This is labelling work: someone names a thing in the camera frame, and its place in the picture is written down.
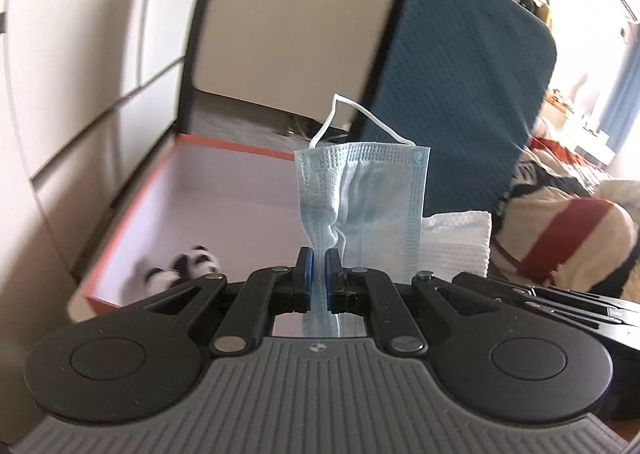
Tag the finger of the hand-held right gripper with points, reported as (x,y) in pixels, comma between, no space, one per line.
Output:
(525,291)

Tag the white fleece blanket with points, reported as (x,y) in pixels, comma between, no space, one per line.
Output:
(620,194)

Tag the red striped quilt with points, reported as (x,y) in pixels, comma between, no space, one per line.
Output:
(565,234)

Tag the white wardrobe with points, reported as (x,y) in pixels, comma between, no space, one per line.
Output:
(75,84)

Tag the white tissue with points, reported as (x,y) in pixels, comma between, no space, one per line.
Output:
(455,244)

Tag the blue textured mattress pad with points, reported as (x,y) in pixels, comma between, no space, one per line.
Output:
(460,84)

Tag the orange cardboard box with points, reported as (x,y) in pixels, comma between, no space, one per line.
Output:
(210,194)

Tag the beige chair with black frame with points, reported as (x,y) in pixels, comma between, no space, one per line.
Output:
(280,34)

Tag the white dresser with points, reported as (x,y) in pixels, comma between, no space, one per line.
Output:
(585,134)

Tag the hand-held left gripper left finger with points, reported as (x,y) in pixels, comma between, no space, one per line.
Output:
(305,279)

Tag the panda plush toy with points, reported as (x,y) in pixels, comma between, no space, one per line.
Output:
(187,266)

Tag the blue face mask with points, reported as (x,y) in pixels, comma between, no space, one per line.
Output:
(370,194)

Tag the blue curtain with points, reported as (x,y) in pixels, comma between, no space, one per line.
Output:
(622,94)

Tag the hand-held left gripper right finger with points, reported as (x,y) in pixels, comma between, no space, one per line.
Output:
(334,279)

